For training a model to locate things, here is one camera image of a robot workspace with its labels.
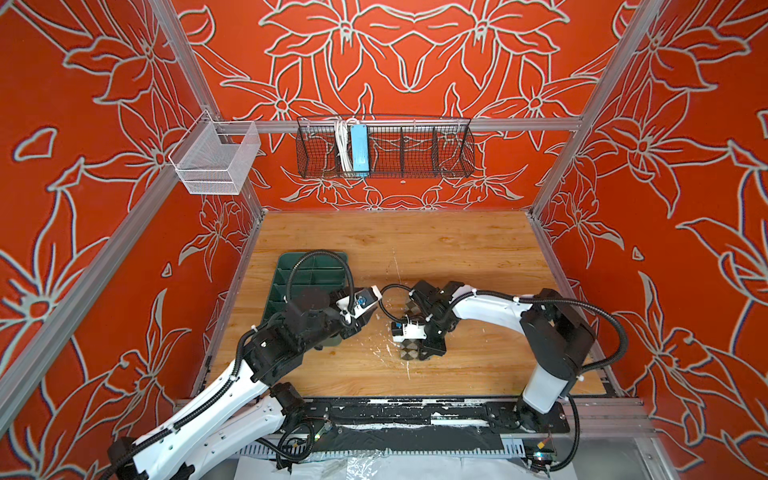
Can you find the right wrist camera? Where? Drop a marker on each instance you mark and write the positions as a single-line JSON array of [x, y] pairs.
[[402, 331]]

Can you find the brown argyle sock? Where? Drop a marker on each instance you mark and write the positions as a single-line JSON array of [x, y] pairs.
[[411, 350]]

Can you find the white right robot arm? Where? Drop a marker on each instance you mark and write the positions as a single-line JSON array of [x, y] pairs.
[[558, 336]]

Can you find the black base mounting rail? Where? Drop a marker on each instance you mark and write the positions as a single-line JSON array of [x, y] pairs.
[[469, 427]]

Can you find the green divided organizer tray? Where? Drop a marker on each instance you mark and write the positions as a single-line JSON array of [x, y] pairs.
[[318, 273]]

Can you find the blue box in basket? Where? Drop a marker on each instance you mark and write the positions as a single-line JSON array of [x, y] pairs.
[[360, 150]]

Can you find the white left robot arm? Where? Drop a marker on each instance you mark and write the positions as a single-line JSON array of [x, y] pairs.
[[249, 400]]

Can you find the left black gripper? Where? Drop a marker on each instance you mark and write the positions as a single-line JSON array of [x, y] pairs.
[[355, 327]]

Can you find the black wire wall basket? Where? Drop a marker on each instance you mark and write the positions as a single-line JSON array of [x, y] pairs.
[[400, 147]]

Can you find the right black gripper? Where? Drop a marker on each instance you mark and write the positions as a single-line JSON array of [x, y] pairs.
[[430, 350]]

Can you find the clear plastic wall bin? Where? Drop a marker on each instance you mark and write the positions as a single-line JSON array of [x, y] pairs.
[[215, 157]]

